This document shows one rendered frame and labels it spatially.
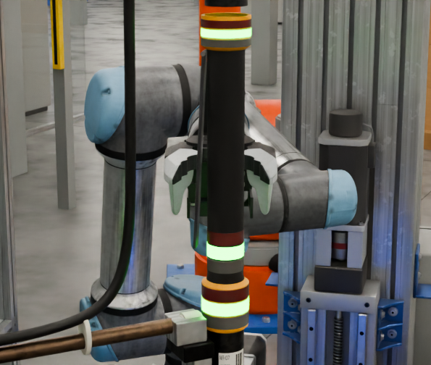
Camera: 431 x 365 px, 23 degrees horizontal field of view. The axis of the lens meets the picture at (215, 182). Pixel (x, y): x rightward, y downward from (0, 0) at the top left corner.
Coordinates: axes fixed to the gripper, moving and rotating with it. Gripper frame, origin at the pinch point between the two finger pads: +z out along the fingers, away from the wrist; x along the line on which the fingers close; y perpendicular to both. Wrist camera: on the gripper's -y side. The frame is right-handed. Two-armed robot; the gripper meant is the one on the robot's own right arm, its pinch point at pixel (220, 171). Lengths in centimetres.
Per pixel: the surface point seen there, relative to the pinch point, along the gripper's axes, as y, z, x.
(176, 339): 12.6, 11.3, 4.0
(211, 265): 6.5, 8.8, 0.9
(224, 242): 4.2, 9.4, -0.2
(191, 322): 11.2, 10.8, 2.7
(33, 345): 11.2, 15.8, 15.9
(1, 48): 4, -131, 47
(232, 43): -13.5, 9.9, -0.8
